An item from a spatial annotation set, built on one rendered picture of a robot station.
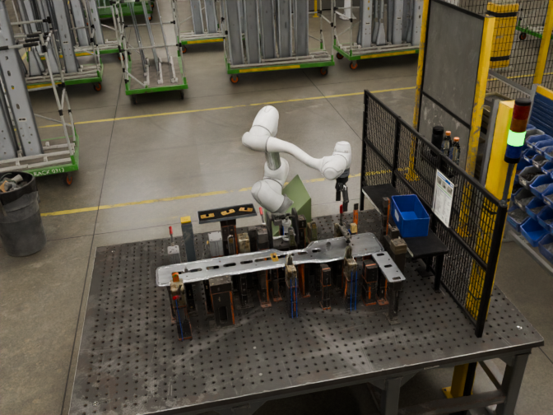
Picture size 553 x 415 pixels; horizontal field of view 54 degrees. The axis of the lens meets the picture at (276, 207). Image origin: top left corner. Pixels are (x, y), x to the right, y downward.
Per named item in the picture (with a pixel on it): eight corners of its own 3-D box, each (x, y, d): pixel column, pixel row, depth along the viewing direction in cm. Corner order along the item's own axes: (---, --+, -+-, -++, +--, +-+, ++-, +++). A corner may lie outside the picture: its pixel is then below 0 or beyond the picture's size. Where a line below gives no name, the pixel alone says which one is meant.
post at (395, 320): (391, 325, 316) (394, 286, 302) (383, 313, 326) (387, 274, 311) (401, 324, 318) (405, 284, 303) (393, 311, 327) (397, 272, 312)
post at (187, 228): (188, 282, 360) (180, 225, 338) (188, 275, 367) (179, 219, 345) (200, 280, 362) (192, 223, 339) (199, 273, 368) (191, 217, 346)
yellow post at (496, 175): (453, 411, 347) (508, 112, 247) (440, 389, 362) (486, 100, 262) (479, 405, 350) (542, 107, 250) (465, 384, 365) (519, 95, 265)
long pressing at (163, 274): (155, 291, 307) (155, 288, 307) (155, 268, 326) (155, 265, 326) (386, 252, 330) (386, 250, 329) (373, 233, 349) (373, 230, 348)
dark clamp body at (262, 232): (259, 286, 354) (255, 236, 334) (255, 274, 365) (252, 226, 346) (275, 283, 355) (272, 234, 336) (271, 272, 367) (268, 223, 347)
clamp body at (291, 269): (287, 320, 324) (285, 273, 307) (282, 307, 334) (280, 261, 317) (302, 318, 326) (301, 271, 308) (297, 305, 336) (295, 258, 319)
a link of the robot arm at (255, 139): (263, 144, 330) (271, 127, 335) (236, 140, 336) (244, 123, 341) (267, 157, 341) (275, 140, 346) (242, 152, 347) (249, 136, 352)
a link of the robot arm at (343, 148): (336, 161, 330) (329, 170, 320) (336, 137, 323) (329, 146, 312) (353, 164, 327) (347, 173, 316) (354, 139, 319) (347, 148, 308)
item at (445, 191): (448, 230, 320) (454, 184, 305) (430, 211, 339) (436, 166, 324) (451, 230, 320) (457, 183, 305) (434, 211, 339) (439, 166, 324)
